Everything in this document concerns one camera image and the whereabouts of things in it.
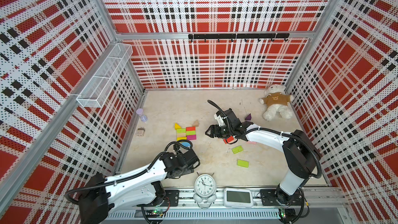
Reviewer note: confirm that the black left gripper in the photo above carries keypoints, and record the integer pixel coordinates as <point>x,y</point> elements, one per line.
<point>190,169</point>

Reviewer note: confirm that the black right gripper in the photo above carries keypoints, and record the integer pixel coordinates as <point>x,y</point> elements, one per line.
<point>213,134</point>

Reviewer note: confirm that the natural wood rectangular block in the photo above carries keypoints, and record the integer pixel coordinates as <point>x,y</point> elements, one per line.
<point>181,135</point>

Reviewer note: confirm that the magenta rectangular block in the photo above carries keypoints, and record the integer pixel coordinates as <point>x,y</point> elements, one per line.
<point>191,137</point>

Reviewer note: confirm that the natural wood triangle block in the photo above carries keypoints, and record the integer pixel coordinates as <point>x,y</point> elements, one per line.
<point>196,123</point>

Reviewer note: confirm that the yellow triangle block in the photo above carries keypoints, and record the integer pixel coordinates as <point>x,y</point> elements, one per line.
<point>177,126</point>

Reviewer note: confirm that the blue rectangular block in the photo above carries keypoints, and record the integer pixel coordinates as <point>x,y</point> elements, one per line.
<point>186,144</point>

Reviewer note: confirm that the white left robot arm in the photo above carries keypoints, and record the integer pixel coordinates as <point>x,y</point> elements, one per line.
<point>141,187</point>

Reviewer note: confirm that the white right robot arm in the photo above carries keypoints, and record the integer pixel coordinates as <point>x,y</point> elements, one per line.
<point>302,157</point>

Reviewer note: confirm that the purple triangle block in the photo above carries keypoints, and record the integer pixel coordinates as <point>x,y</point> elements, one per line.
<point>248,117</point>

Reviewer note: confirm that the white twin-bell alarm clock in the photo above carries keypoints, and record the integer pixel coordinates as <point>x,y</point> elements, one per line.
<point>205,189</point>

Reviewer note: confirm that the white teddy bear brown shirt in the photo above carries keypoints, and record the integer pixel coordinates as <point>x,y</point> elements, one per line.
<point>276,102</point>

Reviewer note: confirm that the purple sand hourglass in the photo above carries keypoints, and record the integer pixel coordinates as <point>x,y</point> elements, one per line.
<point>142,116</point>

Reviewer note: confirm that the white digital clock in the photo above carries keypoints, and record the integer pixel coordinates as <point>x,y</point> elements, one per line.
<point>238,198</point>

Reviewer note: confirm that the small wooden toy left wall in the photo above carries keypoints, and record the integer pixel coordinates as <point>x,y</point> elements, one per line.
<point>140,132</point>

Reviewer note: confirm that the black wall hook rail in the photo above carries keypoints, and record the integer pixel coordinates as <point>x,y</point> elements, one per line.
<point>271,36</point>

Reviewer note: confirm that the white wire mesh basket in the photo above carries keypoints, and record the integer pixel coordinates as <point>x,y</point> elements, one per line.
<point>99,87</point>

